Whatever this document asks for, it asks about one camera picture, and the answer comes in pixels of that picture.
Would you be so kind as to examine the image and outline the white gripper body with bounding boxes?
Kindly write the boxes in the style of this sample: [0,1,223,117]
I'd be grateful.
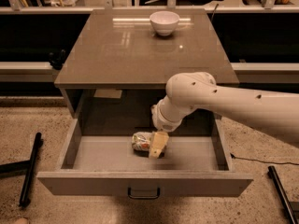
[150,98,182,133]

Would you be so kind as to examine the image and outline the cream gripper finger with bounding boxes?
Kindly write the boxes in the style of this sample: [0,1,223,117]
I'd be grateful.
[149,132,169,159]

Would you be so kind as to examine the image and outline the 7up soda can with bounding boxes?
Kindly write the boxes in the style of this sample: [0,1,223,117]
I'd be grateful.
[132,132,153,151]

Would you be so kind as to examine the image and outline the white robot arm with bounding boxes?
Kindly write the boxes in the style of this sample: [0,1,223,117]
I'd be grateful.
[151,72,299,147]

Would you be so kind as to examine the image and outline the open grey top drawer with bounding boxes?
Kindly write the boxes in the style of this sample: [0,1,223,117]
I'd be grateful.
[37,118,253,197]

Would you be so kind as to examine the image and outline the grey cabinet counter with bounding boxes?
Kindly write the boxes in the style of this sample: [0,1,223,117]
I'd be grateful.
[55,7,238,114]

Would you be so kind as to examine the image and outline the white paper label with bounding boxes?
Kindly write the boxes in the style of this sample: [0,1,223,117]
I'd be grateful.
[94,89,122,99]

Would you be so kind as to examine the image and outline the white bowl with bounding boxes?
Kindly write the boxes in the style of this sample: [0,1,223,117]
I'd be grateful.
[149,11,179,36]

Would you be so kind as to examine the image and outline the black stand leg right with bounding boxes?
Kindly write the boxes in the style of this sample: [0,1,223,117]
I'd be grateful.
[268,166,299,224]

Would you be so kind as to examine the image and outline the black stand leg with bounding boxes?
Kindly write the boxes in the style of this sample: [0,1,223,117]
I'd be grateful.
[268,166,299,224]
[0,133,43,208]

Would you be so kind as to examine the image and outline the black clamp object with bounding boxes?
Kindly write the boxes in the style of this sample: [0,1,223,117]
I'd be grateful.
[49,49,66,70]

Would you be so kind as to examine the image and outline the black stand leg left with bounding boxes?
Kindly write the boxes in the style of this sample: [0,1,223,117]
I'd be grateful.
[0,133,43,208]

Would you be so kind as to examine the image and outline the black drawer handle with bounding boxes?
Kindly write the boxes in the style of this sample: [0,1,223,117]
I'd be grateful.
[127,188,161,200]

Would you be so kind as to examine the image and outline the black cable on floor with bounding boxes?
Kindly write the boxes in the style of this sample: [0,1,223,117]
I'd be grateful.
[230,153,299,167]

